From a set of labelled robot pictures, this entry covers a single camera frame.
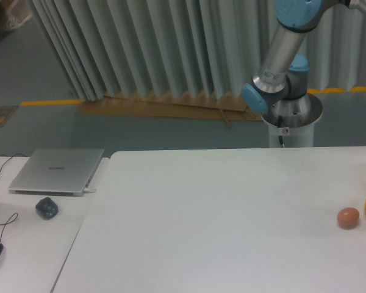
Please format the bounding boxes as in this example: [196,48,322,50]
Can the black earbud case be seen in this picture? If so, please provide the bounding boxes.
[35,197,59,220]

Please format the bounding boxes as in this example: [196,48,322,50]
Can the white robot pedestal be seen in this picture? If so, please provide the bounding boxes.
[263,119,319,148]

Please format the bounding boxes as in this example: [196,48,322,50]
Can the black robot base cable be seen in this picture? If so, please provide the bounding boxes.
[276,115,286,149]

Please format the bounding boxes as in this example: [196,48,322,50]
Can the black mouse cable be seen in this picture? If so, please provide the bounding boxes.
[0,212,19,245]

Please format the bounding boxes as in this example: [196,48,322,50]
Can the silver closed laptop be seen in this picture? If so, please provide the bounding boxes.
[9,148,104,196]

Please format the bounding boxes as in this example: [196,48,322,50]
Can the brown egg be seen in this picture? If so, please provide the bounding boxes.
[337,208,359,229]

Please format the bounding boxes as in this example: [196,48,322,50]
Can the flat brown cardboard sheet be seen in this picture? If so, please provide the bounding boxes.
[77,90,262,127]

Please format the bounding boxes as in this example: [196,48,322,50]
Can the pale green pleated curtain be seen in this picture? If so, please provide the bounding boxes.
[28,1,366,101]

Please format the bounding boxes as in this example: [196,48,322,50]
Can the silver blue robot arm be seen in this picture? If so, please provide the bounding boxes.
[242,1,366,128]

